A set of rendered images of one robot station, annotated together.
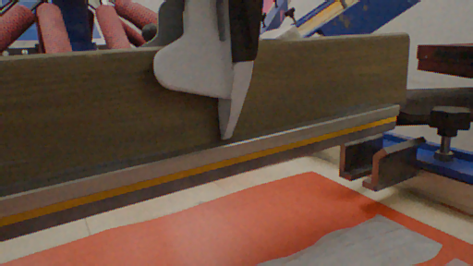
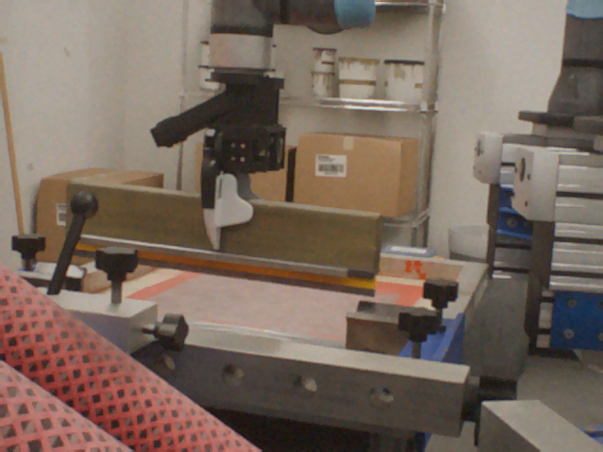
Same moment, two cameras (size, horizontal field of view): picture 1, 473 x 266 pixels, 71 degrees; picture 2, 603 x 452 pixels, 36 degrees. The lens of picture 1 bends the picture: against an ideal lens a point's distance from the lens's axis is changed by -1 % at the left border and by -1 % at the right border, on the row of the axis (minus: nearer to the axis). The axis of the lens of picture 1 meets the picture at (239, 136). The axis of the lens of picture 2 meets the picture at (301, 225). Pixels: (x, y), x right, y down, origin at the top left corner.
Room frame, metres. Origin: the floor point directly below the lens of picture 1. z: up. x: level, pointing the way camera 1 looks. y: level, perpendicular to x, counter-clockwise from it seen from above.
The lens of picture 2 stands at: (0.93, 0.90, 1.28)
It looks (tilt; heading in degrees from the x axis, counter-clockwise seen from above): 8 degrees down; 227
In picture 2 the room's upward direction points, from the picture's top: 3 degrees clockwise
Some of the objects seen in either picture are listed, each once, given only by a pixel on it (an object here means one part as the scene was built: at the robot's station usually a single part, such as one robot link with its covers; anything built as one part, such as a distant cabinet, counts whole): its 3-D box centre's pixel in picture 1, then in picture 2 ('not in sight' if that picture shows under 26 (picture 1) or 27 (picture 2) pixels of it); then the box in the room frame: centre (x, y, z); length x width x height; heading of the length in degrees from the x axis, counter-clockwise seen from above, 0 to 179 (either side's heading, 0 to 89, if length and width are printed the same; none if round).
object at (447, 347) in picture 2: not in sight; (425, 369); (0.15, 0.28, 0.98); 0.30 x 0.05 x 0.07; 31
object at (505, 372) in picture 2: not in sight; (480, 403); (0.29, 0.46, 1.02); 0.07 x 0.06 x 0.07; 31
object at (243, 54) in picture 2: not in sight; (241, 56); (0.23, 0.03, 1.31); 0.08 x 0.08 x 0.05
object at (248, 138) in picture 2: not in sight; (243, 123); (0.22, 0.04, 1.23); 0.09 x 0.08 x 0.12; 121
